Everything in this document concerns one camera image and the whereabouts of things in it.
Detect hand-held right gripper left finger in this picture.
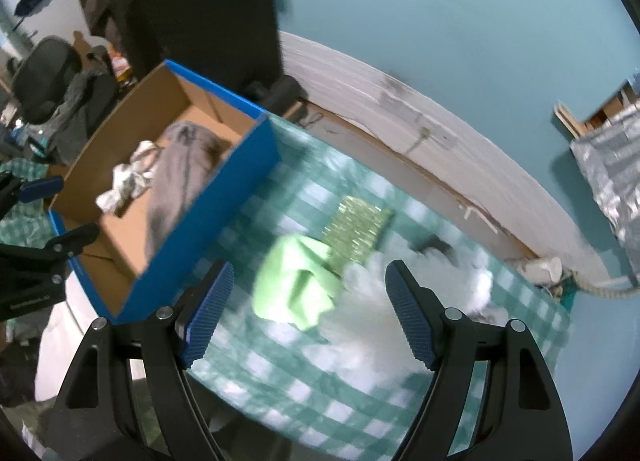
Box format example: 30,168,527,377
30,260,236,461

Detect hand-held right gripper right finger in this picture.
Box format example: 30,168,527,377
385,260,573,461

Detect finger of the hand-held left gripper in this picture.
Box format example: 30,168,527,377
0,174,65,214
42,222,101,260

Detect white mesh bath pouf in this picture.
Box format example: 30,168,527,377
320,241,501,382

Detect blue cardboard box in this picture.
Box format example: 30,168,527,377
47,60,282,318

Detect light green cloth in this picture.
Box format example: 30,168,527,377
254,235,343,332

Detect green glitter sponge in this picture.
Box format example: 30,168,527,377
320,196,396,277

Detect crumpled green checked cloth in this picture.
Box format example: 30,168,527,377
0,156,53,248

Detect white bulky object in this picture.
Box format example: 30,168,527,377
35,271,131,402

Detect white patterned cloth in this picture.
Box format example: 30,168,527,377
95,140,163,216

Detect black bag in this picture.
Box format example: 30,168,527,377
47,68,121,164

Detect green checked tablecloth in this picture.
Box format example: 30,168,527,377
190,116,571,461

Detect black office chair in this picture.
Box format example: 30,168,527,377
10,37,83,124

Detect grey cloth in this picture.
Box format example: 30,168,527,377
145,122,236,262

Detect white cup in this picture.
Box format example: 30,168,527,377
517,257,563,286

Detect hanging dark clothes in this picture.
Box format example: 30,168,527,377
75,0,296,92

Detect silver foil sheet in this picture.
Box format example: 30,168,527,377
570,111,640,242

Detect open brown cardboard box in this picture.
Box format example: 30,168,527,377
552,74,640,142

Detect thick beige rope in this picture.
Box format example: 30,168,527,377
570,268,640,299

